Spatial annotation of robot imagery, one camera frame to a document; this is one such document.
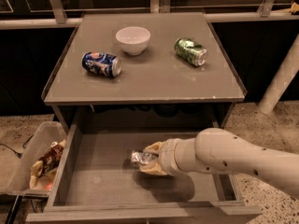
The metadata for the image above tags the black cable on floor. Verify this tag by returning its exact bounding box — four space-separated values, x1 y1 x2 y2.
0 133 35 160

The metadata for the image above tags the metal window railing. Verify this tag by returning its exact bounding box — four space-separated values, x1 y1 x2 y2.
0 0 298 29

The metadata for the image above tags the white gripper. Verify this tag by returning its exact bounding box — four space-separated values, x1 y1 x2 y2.
139 138 198 175

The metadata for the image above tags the crushed silver redbull can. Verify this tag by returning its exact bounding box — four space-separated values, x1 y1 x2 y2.
131 149 158 167

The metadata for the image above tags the white ceramic bowl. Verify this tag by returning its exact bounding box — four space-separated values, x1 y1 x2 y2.
116 26 150 55

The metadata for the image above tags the brown snack bag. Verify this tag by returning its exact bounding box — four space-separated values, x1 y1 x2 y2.
29 139 66 189

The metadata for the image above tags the green soda can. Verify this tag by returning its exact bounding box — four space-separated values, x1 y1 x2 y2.
174 37 208 67

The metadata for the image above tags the blue pepsi can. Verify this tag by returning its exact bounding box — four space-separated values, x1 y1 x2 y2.
82 52 121 78

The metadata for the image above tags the grey wooden cabinet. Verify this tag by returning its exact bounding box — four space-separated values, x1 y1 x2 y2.
42 12 246 128

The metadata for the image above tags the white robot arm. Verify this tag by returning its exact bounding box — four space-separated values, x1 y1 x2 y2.
139 128 299 199

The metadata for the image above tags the clear plastic bin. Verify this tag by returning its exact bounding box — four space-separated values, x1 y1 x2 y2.
5 121 66 198

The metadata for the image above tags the open grey top drawer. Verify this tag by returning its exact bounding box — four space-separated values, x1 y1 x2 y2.
25 105 262 224

